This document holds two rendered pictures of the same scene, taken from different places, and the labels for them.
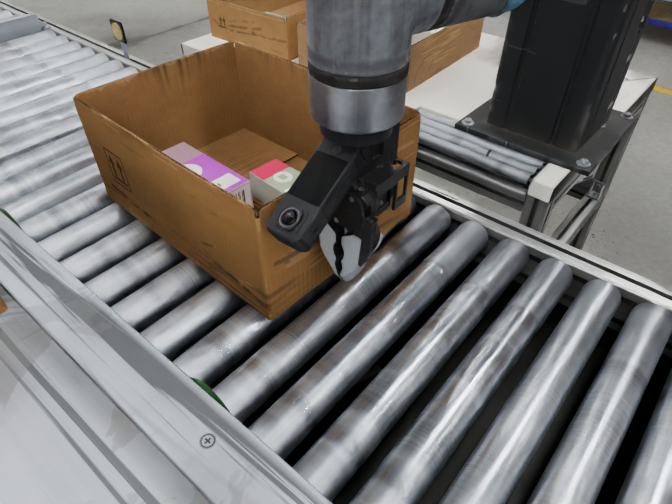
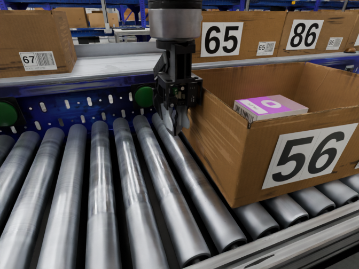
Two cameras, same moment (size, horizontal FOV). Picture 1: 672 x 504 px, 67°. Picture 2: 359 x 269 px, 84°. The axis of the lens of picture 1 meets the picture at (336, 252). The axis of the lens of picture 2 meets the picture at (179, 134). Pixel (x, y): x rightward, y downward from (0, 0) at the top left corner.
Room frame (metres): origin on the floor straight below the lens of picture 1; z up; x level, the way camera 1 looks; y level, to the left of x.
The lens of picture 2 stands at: (0.66, -0.36, 1.04)
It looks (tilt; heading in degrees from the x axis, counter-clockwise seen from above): 31 degrees down; 120
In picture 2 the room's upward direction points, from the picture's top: straight up
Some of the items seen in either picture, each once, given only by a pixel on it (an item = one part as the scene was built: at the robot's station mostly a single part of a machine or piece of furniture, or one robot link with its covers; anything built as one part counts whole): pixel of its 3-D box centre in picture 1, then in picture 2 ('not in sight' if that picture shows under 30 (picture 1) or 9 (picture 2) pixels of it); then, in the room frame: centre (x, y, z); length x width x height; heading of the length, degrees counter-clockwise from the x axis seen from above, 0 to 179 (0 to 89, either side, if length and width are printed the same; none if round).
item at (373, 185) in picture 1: (359, 166); (177, 74); (0.45, -0.02, 0.94); 0.09 x 0.08 x 0.12; 140
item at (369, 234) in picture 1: (358, 230); (163, 100); (0.42, -0.02, 0.88); 0.05 x 0.02 x 0.09; 50
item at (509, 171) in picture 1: (458, 151); not in sight; (0.82, -0.23, 0.74); 0.28 x 0.02 x 0.02; 49
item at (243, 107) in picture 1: (249, 158); (278, 116); (0.64, 0.13, 0.83); 0.39 x 0.29 x 0.17; 48
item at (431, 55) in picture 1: (393, 35); not in sight; (1.25, -0.14, 0.80); 0.38 x 0.28 x 0.10; 141
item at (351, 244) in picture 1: (365, 249); (170, 123); (0.44, -0.03, 0.84); 0.06 x 0.03 x 0.09; 140
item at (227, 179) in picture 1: (189, 195); (267, 115); (0.61, 0.22, 0.79); 0.16 x 0.11 x 0.07; 48
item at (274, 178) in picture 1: (284, 189); not in sight; (0.64, 0.08, 0.78); 0.10 x 0.06 x 0.05; 46
